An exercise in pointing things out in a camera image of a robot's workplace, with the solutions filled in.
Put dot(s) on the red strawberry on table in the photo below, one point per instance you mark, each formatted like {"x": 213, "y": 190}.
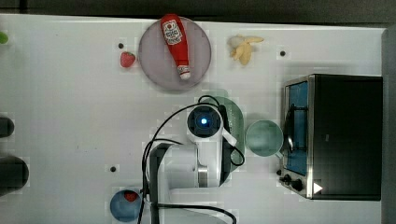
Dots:
{"x": 127, "y": 59}

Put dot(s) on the peeled banana toy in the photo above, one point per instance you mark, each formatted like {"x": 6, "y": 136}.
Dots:
{"x": 241, "y": 47}

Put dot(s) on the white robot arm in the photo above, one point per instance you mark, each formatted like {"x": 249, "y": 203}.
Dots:
{"x": 205, "y": 162}

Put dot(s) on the green mug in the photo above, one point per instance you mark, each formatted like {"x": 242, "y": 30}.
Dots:
{"x": 264, "y": 138}

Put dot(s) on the small black cylinder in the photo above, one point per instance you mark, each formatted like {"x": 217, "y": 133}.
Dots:
{"x": 7, "y": 127}

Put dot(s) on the black toaster oven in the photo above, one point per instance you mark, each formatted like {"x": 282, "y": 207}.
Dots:
{"x": 333, "y": 126}

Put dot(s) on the red ketchup bottle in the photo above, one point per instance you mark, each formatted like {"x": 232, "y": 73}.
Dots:
{"x": 175, "y": 38}

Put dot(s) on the green object at edge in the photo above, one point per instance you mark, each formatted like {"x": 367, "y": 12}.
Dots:
{"x": 3, "y": 38}

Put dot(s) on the grey round plate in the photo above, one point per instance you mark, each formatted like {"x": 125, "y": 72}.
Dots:
{"x": 158, "y": 64}

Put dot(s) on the large black cylinder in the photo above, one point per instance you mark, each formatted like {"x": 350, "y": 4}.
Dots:
{"x": 14, "y": 174}

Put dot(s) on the red strawberry in bowl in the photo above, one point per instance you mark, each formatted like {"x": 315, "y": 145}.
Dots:
{"x": 130, "y": 196}

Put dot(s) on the blue bowl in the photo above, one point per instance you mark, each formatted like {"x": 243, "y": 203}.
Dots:
{"x": 124, "y": 211}

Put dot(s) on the green strainer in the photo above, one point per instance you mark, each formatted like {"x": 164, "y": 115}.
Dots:
{"x": 232, "y": 156}

